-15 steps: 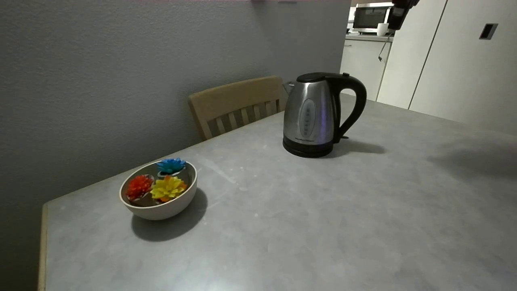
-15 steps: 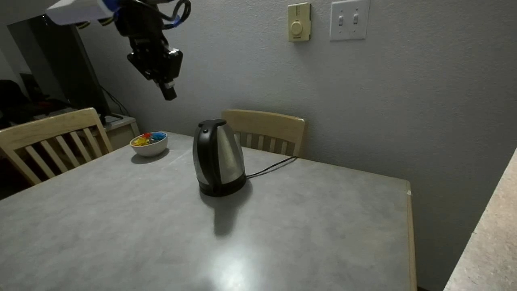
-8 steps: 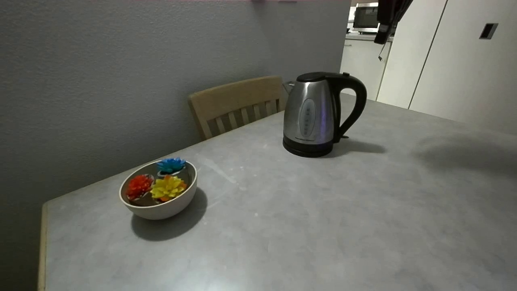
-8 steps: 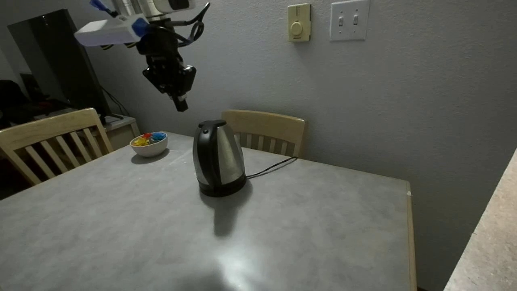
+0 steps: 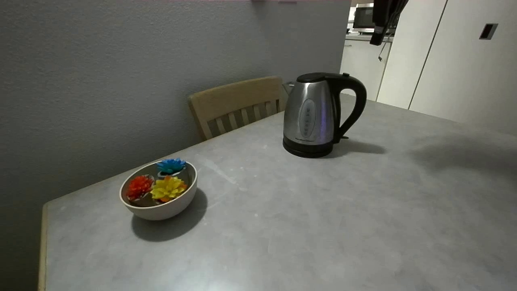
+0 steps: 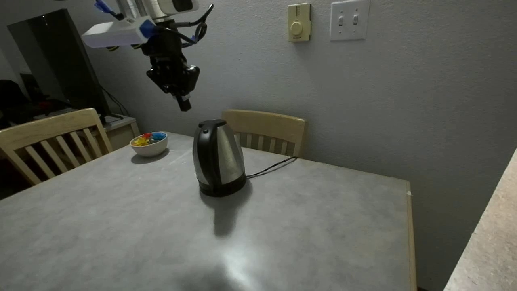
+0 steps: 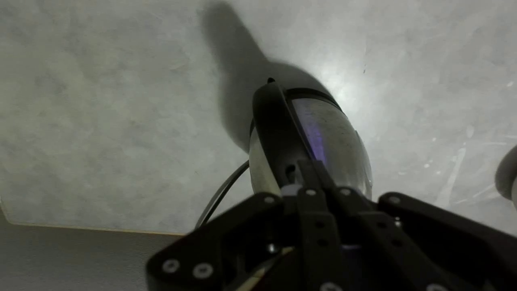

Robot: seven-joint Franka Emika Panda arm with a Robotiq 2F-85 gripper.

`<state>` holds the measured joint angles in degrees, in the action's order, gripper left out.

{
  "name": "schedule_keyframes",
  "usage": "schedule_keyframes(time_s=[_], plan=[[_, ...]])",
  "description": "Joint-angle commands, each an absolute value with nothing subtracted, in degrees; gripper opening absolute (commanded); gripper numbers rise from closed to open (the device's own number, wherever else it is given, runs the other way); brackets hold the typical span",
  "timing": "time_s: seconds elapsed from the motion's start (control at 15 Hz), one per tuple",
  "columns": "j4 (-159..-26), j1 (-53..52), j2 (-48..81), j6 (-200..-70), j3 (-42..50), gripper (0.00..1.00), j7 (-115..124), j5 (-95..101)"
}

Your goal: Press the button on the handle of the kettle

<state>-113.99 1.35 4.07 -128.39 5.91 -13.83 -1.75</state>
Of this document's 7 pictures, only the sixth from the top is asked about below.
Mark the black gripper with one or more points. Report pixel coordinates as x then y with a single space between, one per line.
170 62

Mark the stainless steel electric kettle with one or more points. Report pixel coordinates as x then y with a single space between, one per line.
217 158

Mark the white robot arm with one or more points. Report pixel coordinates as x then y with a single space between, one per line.
122 28

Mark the white bowl with colourful candies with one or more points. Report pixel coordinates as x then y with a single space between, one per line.
149 143

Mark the beige side cabinet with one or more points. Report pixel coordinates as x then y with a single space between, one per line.
122 130

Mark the light wooden chair with low backrest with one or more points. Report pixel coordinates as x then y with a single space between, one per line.
267 129

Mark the light wooden slatted chair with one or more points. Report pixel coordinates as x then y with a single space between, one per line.
51 140

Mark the speckled grey countertop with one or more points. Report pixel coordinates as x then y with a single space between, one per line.
490 243

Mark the white double light switch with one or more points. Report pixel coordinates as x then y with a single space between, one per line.
348 20

